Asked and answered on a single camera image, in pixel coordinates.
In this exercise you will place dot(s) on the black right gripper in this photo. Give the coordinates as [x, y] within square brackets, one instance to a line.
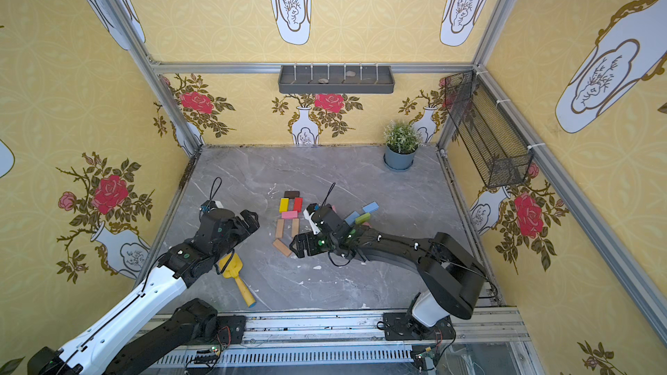
[303, 244]

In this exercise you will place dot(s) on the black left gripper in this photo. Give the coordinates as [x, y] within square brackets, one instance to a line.
[242, 221]

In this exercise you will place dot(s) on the natural wood block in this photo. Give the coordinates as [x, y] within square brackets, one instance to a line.
[279, 228]
[282, 248]
[295, 227]

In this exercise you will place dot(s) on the pink block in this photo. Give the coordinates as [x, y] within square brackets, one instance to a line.
[290, 215]

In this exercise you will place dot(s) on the red block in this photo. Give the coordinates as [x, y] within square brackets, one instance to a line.
[297, 207]

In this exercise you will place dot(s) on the yellow block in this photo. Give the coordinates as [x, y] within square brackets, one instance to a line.
[284, 205]

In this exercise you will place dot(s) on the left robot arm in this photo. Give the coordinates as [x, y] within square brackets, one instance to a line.
[91, 352]

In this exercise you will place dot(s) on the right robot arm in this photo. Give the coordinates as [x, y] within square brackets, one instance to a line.
[451, 274]

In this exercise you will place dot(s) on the yellow toy shovel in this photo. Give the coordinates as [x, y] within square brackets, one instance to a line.
[230, 267]

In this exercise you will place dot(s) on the light blue short block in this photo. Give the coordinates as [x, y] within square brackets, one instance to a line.
[351, 218]

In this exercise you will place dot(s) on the green block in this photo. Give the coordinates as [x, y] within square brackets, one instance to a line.
[362, 218]

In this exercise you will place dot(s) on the light blue block far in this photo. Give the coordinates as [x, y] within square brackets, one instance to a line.
[371, 207]

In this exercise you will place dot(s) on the blue plant pot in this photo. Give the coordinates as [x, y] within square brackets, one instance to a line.
[397, 161]

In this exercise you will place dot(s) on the green artificial plant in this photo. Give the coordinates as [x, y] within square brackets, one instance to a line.
[402, 138]

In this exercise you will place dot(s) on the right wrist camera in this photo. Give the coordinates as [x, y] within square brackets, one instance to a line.
[323, 220]

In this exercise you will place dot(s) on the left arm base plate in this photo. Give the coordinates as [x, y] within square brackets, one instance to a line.
[229, 330]

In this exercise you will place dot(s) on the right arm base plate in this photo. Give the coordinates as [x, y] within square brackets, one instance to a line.
[403, 326]

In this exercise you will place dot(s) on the grey wall shelf tray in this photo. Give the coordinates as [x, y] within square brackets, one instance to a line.
[349, 79]

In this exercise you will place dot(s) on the aluminium rail frame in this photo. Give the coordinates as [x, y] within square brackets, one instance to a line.
[320, 337]

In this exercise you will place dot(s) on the black wire mesh basket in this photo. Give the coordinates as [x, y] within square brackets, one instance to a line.
[497, 149]

